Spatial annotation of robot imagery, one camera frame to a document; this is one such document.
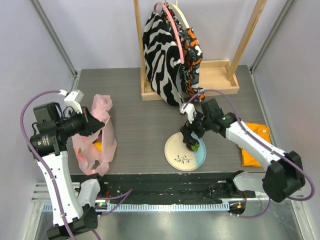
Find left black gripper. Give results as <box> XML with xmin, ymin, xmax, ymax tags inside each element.
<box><xmin>56</xmin><ymin>106</ymin><xmax>105</xmax><ymax>137</ymax></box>

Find fake mangosteen green leaves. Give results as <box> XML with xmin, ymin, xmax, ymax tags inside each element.
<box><xmin>185</xmin><ymin>141</ymin><xmax>200</xmax><ymax>152</ymax></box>

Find pink plastic bag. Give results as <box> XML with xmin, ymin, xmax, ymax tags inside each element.
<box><xmin>72</xmin><ymin>94</ymin><xmax>117</xmax><ymax>176</ymax></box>

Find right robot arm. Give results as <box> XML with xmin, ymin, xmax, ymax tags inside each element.
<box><xmin>179</xmin><ymin>99</ymin><xmax>306</xmax><ymax>203</ymax></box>

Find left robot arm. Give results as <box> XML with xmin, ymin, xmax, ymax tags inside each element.
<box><xmin>30</xmin><ymin>102</ymin><xmax>107</xmax><ymax>240</ymax></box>

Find fake orange fruit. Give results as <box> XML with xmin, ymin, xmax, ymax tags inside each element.
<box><xmin>93</xmin><ymin>141</ymin><xmax>103</xmax><ymax>152</ymax></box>

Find cream and blue plate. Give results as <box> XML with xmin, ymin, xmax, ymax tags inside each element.
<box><xmin>164</xmin><ymin>132</ymin><xmax>207</xmax><ymax>172</ymax></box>

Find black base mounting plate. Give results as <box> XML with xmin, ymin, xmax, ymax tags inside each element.
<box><xmin>72</xmin><ymin>172</ymin><xmax>256</xmax><ymax>203</ymax></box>

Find wooden clothes rack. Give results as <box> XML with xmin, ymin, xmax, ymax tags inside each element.
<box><xmin>133</xmin><ymin>0</ymin><xmax>267</xmax><ymax>101</ymax></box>

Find orange black patterned garment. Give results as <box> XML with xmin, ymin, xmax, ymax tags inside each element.
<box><xmin>166</xmin><ymin>4</ymin><xmax>206</xmax><ymax>102</ymax></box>

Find orange folded cloth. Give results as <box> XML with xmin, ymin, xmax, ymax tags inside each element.
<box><xmin>238</xmin><ymin>122</ymin><xmax>272</xmax><ymax>168</ymax></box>

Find black white zebra garment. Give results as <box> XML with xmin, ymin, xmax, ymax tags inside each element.
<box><xmin>142</xmin><ymin>12</ymin><xmax>184</xmax><ymax>107</ymax></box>

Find cream wooden hanger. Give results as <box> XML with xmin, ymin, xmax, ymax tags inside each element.
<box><xmin>166</xmin><ymin>3</ymin><xmax>190</xmax><ymax>29</ymax></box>

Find pink hanger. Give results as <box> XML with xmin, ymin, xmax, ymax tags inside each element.
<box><xmin>152</xmin><ymin>1</ymin><xmax>185</xmax><ymax>65</ymax></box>

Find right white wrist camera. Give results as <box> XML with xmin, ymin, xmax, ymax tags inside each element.
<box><xmin>179</xmin><ymin>102</ymin><xmax>197</xmax><ymax>124</ymax></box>

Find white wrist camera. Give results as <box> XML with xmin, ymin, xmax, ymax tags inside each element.
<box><xmin>59</xmin><ymin>89</ymin><xmax>84</xmax><ymax>114</ymax></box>
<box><xmin>179</xmin><ymin>102</ymin><xmax>197</xmax><ymax>124</ymax></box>

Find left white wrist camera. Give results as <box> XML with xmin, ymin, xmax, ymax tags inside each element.
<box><xmin>59</xmin><ymin>89</ymin><xmax>84</xmax><ymax>114</ymax></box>

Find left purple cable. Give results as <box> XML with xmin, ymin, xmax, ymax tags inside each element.
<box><xmin>19</xmin><ymin>89</ymin><xmax>102</xmax><ymax>240</ymax></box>

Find white slotted cable duct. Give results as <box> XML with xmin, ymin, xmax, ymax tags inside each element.
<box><xmin>42</xmin><ymin>201</ymin><xmax>230</xmax><ymax>213</ymax></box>

